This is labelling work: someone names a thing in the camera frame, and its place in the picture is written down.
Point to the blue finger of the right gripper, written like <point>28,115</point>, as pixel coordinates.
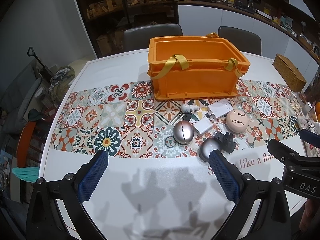
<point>310,137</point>
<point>289,157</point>

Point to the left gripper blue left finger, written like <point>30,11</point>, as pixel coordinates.
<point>90,174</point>

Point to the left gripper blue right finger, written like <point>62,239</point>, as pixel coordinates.
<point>226,175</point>

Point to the black clip mount camera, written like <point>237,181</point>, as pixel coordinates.
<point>225,141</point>

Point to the small silver round gadget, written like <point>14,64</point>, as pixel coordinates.
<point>207,147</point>

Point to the pink round gadget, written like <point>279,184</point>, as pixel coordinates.
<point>237,121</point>

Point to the small white charger cube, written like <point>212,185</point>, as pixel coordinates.
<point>203,125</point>

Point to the silver egg-shaped speaker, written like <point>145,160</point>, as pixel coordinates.
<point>183,132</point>

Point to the large white adapter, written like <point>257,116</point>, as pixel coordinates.
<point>219,108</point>

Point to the white robot figurine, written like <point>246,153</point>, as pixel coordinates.
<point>185,108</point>

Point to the person right hand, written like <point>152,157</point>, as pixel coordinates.
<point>310,209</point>

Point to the white cup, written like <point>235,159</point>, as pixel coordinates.
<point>307,108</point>

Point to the orange fruits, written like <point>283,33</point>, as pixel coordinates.
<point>316,112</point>

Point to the woven wicker box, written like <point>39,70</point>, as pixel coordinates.
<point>290,74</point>

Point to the black key fob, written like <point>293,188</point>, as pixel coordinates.
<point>190,117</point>

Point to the patterned tile table runner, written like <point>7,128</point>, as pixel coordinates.
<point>127,121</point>

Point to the right grey chair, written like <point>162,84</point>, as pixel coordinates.
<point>243,40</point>

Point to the grey chair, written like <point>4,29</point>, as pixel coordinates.
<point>243,40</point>
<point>139,37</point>

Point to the orange plastic crate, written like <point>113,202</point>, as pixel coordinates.
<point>193,67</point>

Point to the left grey chair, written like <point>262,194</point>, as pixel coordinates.
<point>139,37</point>

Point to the dark wooden shelf unit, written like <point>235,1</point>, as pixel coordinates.
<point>105,21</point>

